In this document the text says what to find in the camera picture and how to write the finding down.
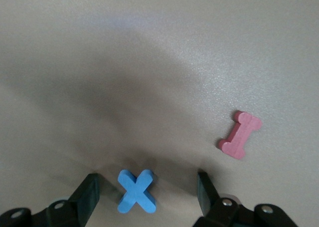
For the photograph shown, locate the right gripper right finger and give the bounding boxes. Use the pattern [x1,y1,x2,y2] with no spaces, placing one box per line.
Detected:
[193,172,296,227]

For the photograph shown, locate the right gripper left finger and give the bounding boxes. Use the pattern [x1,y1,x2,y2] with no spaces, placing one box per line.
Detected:
[0,173,100,227]

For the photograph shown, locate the blue letter X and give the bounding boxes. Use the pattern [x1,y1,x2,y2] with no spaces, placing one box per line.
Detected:
[117,169,157,215]

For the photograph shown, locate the red letter I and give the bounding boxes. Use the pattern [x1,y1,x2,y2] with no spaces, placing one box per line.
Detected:
[218,111,262,160]

